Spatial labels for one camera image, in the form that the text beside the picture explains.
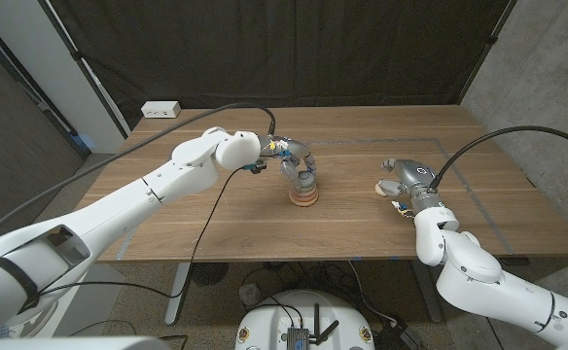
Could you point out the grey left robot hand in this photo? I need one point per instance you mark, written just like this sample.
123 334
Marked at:
289 148

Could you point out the small dark grey disk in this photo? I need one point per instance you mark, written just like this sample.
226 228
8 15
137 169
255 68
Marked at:
307 182

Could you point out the round grey floor object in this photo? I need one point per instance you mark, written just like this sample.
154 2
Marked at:
250 294

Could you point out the white power strip box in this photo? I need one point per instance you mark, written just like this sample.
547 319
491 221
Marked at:
160 109

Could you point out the small cream disk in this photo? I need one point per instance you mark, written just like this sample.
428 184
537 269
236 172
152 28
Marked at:
380 191

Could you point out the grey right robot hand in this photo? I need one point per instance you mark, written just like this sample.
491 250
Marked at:
413 175

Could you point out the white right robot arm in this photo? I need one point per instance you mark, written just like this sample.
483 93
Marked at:
488 282

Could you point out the dusty pink disk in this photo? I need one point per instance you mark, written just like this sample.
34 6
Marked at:
304 194

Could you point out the metal table leg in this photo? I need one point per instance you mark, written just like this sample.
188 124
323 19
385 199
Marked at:
177 291
427 301

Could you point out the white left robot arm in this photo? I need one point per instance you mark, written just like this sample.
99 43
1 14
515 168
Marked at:
118 214

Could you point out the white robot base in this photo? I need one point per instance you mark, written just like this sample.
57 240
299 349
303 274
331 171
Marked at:
269 325

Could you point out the black floor power strip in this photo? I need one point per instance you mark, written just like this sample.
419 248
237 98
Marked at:
398 338

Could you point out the black backdrop curtain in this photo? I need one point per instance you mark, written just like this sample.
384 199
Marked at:
284 48

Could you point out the black backdrop stand pole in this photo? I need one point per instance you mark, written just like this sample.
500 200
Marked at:
492 40
76 54

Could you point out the grey box with black antennas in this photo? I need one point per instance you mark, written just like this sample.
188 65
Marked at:
297 338

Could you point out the green disk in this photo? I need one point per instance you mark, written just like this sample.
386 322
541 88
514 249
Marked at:
310 190

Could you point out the round black floor fan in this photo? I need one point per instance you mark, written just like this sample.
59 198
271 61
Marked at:
208 273

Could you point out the large orange disk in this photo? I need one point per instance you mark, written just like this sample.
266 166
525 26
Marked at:
303 203

